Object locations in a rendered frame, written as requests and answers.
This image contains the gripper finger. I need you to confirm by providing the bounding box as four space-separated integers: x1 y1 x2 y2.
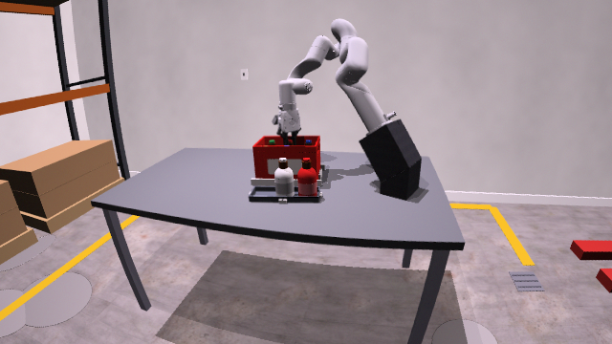
291 128 301 145
276 125 289 145

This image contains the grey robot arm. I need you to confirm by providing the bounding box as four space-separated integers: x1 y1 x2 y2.
278 19 396 136

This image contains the white bottle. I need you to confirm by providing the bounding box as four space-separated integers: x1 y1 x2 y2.
274 158 295 196

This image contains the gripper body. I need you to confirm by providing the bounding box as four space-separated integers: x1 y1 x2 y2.
278 109 301 133

